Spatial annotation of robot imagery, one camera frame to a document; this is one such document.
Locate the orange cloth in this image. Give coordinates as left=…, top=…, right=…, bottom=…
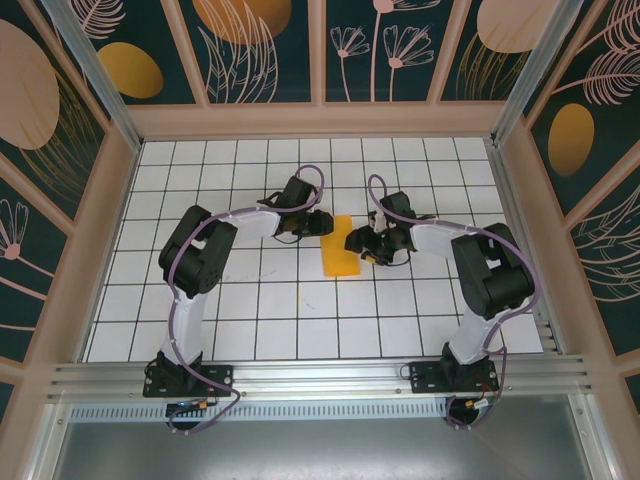
left=319, top=214, right=360, bottom=278

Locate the grey metal sheet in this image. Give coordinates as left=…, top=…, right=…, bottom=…
left=47, top=393, right=604, bottom=480

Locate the aluminium table side rail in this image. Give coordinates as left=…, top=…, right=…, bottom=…
left=487, top=139, right=560, bottom=356

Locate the aluminium mounting rail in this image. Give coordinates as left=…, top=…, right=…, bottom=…
left=47, top=353, right=594, bottom=402

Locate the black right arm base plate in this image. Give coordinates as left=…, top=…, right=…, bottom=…
left=409, top=360, right=499, bottom=395

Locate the slotted grey cable duct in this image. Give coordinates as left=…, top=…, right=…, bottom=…
left=68, top=403, right=451, bottom=422

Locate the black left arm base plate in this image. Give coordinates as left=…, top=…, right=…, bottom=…
left=143, top=363, right=235, bottom=399

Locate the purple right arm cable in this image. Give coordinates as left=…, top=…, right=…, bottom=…
left=368, top=173, right=541, bottom=431

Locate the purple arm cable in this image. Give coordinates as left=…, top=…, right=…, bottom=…
left=167, top=164, right=326, bottom=436
left=368, top=173, right=541, bottom=431

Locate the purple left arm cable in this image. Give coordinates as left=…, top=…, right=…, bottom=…
left=167, top=164, right=326, bottom=436

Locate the aluminium frame post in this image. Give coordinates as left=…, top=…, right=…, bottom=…
left=39, top=0, right=145, bottom=151
left=491, top=0, right=587, bottom=146

